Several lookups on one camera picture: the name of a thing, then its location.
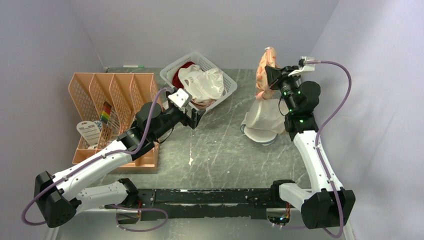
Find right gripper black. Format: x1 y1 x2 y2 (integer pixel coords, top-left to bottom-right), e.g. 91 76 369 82
265 65 302 113

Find floral mesh laundry bag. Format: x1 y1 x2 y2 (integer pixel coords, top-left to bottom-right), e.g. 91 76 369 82
255 46 279 100

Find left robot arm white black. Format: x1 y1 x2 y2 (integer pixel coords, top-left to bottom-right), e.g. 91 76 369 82
34 102 206 228

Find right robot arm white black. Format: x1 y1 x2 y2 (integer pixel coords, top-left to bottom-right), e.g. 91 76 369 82
264 66 356 230

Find pink beige bra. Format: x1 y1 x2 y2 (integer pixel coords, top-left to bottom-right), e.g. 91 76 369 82
192 99 216 110

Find cylindrical white mesh laundry bag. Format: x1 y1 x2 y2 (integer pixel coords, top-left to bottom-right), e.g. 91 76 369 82
242 99 289 134

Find white plastic laundry basket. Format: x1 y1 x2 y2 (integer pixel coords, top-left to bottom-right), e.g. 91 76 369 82
159 51 238 114

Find white satin garment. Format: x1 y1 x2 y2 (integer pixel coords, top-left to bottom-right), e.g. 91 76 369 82
177 64 225 103

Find red velvet garment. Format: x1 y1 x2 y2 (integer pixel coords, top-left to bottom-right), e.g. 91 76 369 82
172 61 195 89

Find orange plastic file organizer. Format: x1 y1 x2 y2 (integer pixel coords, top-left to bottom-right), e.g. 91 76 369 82
68 73 158 165

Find white green marker pen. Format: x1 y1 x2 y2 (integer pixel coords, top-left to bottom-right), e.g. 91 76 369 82
122 65 145 69

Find rainbow colour swatch card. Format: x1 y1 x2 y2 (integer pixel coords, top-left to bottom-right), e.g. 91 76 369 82
99 101 112 125

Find white paper tag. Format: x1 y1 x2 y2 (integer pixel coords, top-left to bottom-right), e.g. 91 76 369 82
76 121 102 146

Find left wrist camera silver box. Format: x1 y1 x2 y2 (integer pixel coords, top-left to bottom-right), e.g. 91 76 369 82
167 88 192 110

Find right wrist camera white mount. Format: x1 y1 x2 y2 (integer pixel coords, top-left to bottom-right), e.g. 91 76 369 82
288 56 316 77

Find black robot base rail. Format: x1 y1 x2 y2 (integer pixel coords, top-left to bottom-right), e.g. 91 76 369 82
118 178 292 226

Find base purple cable loop left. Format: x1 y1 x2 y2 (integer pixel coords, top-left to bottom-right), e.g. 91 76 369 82
109 206 170 233

